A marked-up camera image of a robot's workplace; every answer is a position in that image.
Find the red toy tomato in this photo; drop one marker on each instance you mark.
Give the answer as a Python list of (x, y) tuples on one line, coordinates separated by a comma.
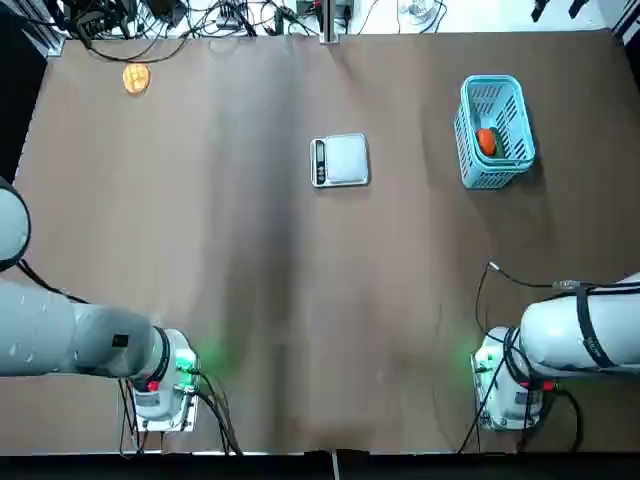
[(484, 142)]

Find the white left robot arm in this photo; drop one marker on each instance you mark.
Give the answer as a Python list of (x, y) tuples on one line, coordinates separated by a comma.
[(75, 335)]

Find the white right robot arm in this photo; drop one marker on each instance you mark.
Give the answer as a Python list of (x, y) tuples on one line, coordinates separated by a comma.
[(575, 330)]

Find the silver digital kitchen scale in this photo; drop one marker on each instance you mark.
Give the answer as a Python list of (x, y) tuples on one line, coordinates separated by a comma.
[(345, 157)]

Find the light blue plastic basket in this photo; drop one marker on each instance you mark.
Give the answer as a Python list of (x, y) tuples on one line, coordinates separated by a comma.
[(520, 145)]

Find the green toy cucumber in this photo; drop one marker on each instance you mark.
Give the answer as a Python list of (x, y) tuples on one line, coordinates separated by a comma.
[(498, 142)]

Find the round orange waffle bread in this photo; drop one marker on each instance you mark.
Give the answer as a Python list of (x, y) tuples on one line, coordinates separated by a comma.
[(136, 79)]

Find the black computer box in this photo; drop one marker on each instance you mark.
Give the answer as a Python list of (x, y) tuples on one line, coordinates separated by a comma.
[(102, 22)]

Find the aluminium profile post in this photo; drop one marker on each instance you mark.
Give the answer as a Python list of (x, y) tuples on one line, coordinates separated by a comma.
[(332, 20)]

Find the aluminium frame post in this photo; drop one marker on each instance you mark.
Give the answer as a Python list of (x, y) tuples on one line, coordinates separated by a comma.
[(56, 47)]

